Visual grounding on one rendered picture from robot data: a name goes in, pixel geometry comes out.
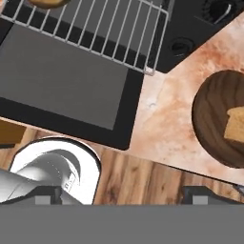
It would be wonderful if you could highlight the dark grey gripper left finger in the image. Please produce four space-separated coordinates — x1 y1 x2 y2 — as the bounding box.
2 185 63 206

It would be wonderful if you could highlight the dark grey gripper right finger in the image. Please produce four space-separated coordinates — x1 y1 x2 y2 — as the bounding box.
182 185 244 206

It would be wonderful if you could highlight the dark wooden bowl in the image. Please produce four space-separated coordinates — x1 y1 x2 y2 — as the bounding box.
191 70 244 170

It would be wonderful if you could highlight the tan bread slice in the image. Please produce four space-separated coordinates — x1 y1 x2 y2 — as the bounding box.
223 106 244 144

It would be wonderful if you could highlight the small black toaster oven knob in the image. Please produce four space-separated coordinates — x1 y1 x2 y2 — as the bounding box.
170 37 194 58

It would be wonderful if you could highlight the large black toaster oven knob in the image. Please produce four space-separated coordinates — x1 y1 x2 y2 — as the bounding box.
203 0 239 25

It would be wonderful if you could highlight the toasted brown bread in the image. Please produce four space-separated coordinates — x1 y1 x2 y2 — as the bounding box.
26 0 71 10

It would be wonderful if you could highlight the brown wooden cupboard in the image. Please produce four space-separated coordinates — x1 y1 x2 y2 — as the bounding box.
0 118 28 150

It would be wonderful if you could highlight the silver wire oven rack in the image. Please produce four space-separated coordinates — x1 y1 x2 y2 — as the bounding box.
0 0 169 77

